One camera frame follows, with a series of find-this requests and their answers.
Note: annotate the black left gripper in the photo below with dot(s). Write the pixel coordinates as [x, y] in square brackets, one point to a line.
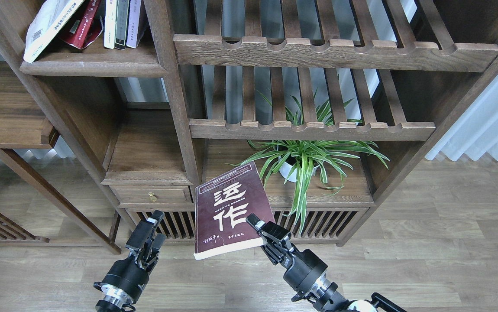
[125, 281]

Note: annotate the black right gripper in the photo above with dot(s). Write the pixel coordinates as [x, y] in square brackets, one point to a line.
[304, 271]

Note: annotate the maroon book white characters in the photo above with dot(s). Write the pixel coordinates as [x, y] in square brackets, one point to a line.
[222, 206]

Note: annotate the yellow green cover book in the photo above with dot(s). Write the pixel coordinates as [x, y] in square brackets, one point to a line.
[52, 16]

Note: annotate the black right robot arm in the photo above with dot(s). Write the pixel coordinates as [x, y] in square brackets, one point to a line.
[333, 301]

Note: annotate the left slatted cabinet door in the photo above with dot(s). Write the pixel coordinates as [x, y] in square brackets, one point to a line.
[178, 223]

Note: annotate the slatted cabinet door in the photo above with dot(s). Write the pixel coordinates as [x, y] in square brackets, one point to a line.
[178, 223]
[323, 225]

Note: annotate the brass drawer knob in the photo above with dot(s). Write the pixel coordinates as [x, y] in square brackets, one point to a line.
[152, 197]

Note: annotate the small wooden drawer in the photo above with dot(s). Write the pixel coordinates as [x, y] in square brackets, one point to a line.
[138, 194]

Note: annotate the white plant pot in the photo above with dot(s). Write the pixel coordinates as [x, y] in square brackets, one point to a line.
[288, 169]

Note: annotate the right slatted cabinet door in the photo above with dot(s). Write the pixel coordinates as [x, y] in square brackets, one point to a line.
[323, 225]

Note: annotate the green spider plant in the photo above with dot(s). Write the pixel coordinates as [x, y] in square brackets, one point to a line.
[323, 152]

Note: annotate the dark wooden bookshelf cabinet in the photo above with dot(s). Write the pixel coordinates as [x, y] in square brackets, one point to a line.
[203, 81]

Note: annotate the wooden side table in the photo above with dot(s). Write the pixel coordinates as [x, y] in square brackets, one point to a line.
[24, 126]

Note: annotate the red leaning book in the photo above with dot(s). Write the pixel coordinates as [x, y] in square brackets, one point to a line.
[84, 26]

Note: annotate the white spine book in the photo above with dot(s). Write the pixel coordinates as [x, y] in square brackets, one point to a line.
[111, 7]

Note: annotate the lavender spine book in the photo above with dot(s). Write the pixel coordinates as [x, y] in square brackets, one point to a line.
[137, 23]

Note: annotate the dark green spine book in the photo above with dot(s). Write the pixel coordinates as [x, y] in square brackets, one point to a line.
[122, 15]

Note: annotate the white pleated curtain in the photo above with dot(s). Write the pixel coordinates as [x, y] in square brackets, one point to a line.
[476, 131]

